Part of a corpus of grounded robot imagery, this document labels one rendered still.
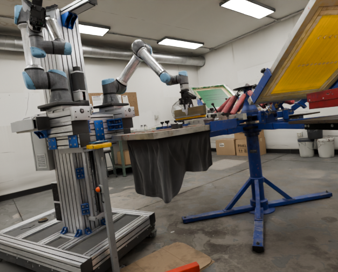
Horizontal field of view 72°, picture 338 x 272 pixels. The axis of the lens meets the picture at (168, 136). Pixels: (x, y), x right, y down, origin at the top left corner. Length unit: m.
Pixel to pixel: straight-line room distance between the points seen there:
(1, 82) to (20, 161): 1.48
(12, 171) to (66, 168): 3.22
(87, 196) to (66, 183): 0.21
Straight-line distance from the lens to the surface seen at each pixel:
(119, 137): 1.74
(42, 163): 2.25
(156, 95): 6.49
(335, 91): 1.41
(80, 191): 2.05
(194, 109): 1.88
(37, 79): 1.77
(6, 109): 5.26
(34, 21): 1.45
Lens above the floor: 1.03
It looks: 3 degrees down
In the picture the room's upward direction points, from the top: 7 degrees counter-clockwise
